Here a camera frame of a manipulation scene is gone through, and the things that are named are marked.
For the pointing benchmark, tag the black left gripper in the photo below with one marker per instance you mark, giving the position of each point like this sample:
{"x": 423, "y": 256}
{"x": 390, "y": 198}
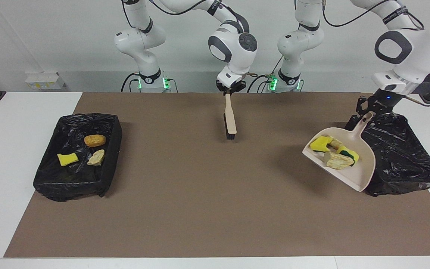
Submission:
{"x": 385, "y": 102}

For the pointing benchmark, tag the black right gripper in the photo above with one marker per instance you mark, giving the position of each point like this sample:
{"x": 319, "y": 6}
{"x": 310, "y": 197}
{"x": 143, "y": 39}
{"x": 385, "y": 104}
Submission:
{"x": 231, "y": 89}

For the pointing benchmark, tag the beige hand brush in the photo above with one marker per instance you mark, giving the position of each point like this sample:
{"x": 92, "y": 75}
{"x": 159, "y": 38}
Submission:
{"x": 231, "y": 119}

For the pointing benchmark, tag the beige sponge chunk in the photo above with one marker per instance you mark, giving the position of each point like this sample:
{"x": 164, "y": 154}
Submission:
{"x": 336, "y": 144}

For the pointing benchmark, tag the pale yellow sponge chunk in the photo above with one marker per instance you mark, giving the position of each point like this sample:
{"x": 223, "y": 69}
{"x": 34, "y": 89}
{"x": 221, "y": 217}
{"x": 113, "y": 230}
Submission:
{"x": 338, "y": 161}

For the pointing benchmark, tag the notched yellow sponge piece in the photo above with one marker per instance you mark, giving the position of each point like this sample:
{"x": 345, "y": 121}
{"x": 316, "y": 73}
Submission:
{"x": 318, "y": 144}

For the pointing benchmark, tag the beige plastic dustpan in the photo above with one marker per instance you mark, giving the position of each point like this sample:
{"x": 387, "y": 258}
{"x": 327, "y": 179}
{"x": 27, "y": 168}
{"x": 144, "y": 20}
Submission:
{"x": 360, "y": 175}

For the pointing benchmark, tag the orange brown bread piece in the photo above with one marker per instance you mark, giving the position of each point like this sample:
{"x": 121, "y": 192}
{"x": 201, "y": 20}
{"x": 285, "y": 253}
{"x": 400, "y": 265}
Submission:
{"x": 94, "y": 141}

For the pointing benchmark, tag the striped bread piece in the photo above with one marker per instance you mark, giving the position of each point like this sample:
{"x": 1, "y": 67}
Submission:
{"x": 96, "y": 157}

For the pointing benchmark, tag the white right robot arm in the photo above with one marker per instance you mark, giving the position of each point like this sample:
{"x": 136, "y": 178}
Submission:
{"x": 140, "y": 37}

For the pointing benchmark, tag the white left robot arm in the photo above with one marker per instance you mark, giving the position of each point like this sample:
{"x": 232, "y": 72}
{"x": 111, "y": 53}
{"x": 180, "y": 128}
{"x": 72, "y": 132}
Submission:
{"x": 420, "y": 52}

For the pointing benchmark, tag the bin with black liner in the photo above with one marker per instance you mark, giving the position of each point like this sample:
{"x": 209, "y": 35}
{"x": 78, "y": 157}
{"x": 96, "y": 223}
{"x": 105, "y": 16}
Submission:
{"x": 77, "y": 179}
{"x": 405, "y": 157}

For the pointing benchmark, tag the brown table mat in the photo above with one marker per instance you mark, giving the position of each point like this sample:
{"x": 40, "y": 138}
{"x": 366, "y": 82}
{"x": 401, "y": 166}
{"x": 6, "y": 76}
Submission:
{"x": 200, "y": 224}

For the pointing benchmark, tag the white wall power strip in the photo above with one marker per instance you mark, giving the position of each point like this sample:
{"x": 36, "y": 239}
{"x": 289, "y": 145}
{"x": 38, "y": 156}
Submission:
{"x": 45, "y": 82}

